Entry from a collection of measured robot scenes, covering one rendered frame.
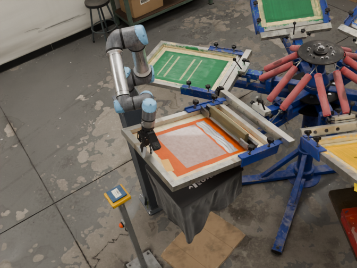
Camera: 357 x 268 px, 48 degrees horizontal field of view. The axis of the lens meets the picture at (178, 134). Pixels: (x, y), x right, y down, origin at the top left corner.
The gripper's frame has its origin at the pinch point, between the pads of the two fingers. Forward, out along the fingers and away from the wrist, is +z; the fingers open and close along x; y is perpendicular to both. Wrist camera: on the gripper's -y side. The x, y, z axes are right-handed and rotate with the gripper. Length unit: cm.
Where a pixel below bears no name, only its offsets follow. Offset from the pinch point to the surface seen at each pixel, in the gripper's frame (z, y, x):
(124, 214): 53, 10, 9
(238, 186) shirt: 34, -20, -61
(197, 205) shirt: 33.3, -21.5, -25.1
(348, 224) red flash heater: -1, -93, -62
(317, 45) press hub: -43, 6, -137
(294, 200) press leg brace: 84, -19, -136
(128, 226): 68, 10, 5
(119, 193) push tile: 33.5, 10.2, 12.1
